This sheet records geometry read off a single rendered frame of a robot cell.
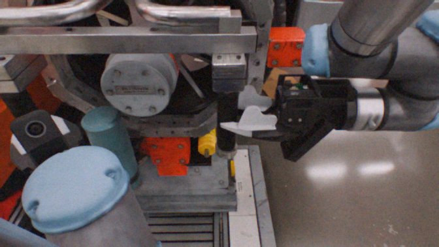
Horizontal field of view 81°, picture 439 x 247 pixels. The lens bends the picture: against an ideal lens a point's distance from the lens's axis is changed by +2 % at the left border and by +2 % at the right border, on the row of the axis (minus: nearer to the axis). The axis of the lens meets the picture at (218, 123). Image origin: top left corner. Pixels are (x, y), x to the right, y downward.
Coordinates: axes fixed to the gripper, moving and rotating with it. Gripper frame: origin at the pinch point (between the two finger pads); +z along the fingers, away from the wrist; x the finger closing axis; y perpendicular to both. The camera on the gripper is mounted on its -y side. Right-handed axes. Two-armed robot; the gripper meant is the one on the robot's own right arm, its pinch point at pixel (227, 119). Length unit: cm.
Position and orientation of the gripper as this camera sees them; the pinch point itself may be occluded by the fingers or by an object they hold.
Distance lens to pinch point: 45.1
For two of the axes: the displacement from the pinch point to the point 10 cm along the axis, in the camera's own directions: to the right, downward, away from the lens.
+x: 0.2, 6.7, -7.4
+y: 0.0, -7.4, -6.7
